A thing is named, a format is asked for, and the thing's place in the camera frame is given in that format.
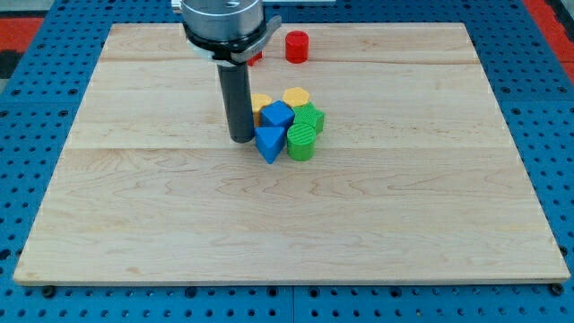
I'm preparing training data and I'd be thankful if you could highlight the yellow block left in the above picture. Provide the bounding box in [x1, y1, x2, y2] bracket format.
[251, 93, 273, 127]

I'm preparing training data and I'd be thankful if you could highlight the red cylinder block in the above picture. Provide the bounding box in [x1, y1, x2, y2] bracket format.
[285, 31, 309, 64]

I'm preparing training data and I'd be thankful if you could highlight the blue triangle block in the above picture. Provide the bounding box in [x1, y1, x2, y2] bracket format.
[255, 127, 286, 164]

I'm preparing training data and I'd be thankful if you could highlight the light wooden board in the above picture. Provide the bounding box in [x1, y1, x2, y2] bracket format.
[13, 23, 570, 286]

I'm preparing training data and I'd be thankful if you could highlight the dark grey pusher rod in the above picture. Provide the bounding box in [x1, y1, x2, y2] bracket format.
[217, 64, 255, 144]

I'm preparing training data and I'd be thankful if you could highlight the small red block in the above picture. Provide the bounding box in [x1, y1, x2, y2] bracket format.
[248, 51, 263, 66]

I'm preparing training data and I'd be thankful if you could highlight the green cylinder block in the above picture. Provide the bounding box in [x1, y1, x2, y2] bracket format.
[287, 123, 317, 162]

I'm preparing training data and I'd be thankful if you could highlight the blue cube block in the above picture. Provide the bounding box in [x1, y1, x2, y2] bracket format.
[260, 100, 295, 128]

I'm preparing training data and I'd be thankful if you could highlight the yellow octagon block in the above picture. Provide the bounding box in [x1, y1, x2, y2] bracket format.
[282, 87, 310, 108]

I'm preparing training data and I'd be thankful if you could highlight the green star block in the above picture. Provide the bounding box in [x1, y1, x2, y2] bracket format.
[292, 102, 325, 134]

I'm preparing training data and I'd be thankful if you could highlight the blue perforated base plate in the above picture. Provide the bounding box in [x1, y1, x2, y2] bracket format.
[1, 1, 573, 322]

